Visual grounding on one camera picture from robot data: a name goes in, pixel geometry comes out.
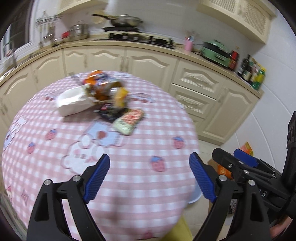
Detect green white snack wrapper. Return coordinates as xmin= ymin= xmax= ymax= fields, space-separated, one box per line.
xmin=112 ymin=109 xmax=144 ymax=136

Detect black red snack wrapper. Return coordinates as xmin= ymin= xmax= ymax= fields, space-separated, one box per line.
xmin=98 ymin=104 xmax=129 ymax=123

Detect crushed orange soda can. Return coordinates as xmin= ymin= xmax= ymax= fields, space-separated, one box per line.
xmin=82 ymin=70 xmax=124 ymax=96

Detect light blue trash bin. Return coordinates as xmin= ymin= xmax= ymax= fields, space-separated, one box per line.
xmin=188 ymin=182 xmax=203 ymax=204

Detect cream kitchen cabinets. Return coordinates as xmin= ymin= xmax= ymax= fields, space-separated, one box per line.
xmin=1 ymin=41 xmax=263 ymax=145

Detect person's right hand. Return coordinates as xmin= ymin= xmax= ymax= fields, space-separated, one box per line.
xmin=270 ymin=216 xmax=293 ymax=238

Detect orange rice bag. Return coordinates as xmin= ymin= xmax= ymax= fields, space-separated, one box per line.
xmin=216 ymin=141 xmax=254 ymax=180

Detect yellow trousers leg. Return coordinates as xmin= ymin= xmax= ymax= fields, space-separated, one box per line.
xmin=160 ymin=216 xmax=193 ymax=241

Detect green yellow bottle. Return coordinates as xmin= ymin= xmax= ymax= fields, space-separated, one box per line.
xmin=252 ymin=67 xmax=266 ymax=90

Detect pink checkered tablecloth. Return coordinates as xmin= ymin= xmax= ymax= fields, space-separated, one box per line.
xmin=2 ymin=71 xmax=199 ymax=240

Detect dark oil bottle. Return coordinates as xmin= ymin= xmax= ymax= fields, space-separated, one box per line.
xmin=237 ymin=54 xmax=251 ymax=78

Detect red sauce bottle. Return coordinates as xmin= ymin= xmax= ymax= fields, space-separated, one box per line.
xmin=228 ymin=46 xmax=240 ymax=71

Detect green electric cooker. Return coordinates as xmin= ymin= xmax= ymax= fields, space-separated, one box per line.
xmin=200 ymin=40 xmax=230 ymax=68

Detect white paper bag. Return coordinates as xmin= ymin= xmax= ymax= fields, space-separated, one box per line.
xmin=55 ymin=84 xmax=96 ymax=117

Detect pink utensil cup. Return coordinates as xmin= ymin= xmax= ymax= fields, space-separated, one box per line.
xmin=184 ymin=35 xmax=194 ymax=52

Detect orange fruit peel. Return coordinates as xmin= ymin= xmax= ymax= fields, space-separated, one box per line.
xmin=94 ymin=89 xmax=109 ymax=101

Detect yellow clear plastic wrapper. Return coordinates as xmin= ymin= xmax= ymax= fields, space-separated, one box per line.
xmin=112 ymin=87 xmax=128 ymax=108

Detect black gas stove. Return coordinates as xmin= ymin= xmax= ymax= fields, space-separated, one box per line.
xmin=91 ymin=27 xmax=176 ymax=49

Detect steel sink faucet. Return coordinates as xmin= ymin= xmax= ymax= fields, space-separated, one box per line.
xmin=3 ymin=41 xmax=17 ymax=69

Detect steel pot with lid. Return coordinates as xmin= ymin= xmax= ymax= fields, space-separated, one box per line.
xmin=69 ymin=23 xmax=90 ymax=42

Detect hanging utensil rack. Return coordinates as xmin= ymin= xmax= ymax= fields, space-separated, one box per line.
xmin=36 ymin=11 xmax=62 ymax=49

